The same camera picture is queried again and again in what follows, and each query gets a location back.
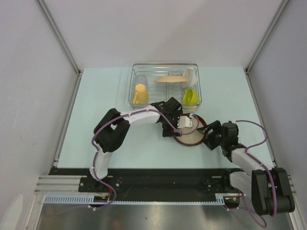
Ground metal wire dish rack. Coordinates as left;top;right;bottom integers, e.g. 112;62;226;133
129;63;202;112

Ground white bowl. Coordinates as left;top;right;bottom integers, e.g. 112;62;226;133
182;68;198;88

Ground beige bird pattern plate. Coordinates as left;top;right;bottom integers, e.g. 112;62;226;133
154;75;188;83

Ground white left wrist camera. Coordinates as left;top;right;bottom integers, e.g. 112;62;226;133
177;114;194;129

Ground cream yellow handled mug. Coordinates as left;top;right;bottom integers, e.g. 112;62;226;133
132;84;148;104

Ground red rimmed cream plate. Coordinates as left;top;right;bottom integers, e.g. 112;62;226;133
174;115;207;147

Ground aluminium front rail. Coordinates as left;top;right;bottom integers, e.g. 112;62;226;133
34;175;83;195

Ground light blue cable duct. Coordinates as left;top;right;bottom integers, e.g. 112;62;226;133
44;195;94;204

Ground aluminium frame post left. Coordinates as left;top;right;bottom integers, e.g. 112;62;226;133
35;0;81;75

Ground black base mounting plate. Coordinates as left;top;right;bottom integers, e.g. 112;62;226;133
47;167;264;202

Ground aluminium frame post right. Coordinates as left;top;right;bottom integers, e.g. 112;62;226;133
246;0;291;72

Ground aluminium frame post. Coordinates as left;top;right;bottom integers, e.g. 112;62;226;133
35;0;81;75
246;0;291;72

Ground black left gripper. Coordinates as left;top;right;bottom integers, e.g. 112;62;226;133
162;111;183;137

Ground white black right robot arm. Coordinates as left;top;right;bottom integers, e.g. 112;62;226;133
197;120;295;216

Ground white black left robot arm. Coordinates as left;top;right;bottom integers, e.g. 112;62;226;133
89;97;183;192

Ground clear glass cup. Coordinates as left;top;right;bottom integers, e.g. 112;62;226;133
134;75;148;87

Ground lime green bowl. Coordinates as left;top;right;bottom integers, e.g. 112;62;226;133
183;89;199;104

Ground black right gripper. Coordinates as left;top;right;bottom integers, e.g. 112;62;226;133
196;120;226;150

